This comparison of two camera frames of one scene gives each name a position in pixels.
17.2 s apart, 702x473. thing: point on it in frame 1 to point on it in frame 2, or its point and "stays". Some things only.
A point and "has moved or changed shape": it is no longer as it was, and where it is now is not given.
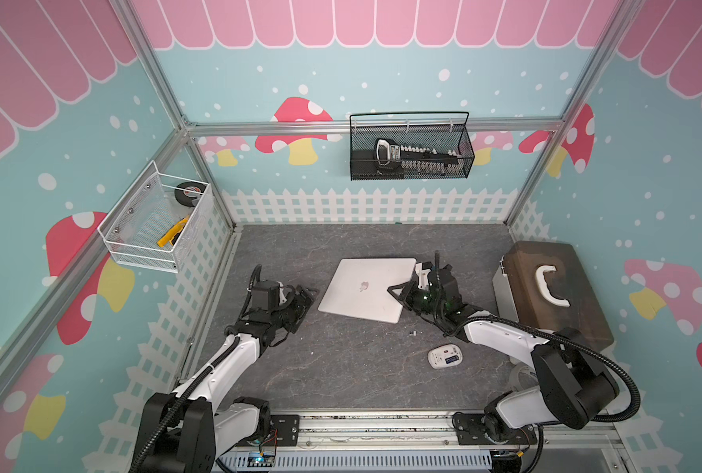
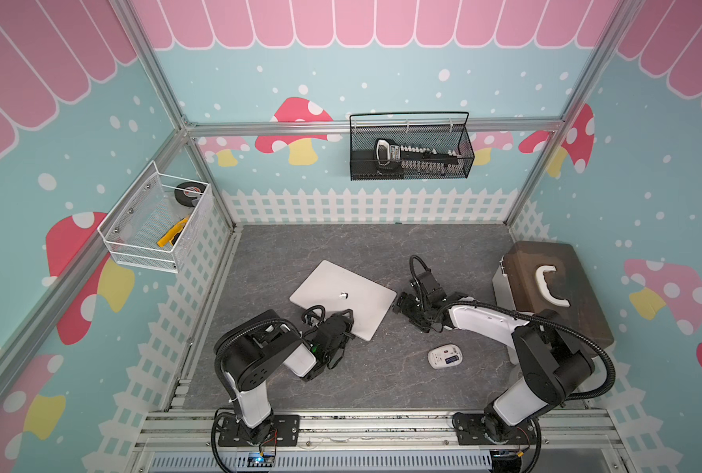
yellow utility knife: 172,235 stays
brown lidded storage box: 544,285 stays
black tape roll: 188,198 stays
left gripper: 301,306 to 348,323
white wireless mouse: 445,356 stays
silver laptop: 360,288 has moved or changed shape
